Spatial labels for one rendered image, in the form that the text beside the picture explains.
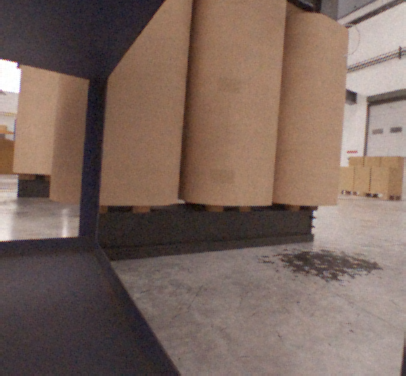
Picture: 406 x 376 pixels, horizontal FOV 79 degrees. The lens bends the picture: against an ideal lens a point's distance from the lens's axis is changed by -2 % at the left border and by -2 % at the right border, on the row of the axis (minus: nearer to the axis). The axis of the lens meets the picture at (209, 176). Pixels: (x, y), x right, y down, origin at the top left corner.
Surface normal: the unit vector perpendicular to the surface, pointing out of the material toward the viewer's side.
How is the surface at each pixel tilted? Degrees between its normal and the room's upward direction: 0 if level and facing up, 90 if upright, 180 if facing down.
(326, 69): 90
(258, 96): 90
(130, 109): 90
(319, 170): 90
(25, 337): 0
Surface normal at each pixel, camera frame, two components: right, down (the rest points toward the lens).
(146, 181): 0.47, 0.05
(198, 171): -0.42, -0.02
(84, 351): 0.07, -1.00
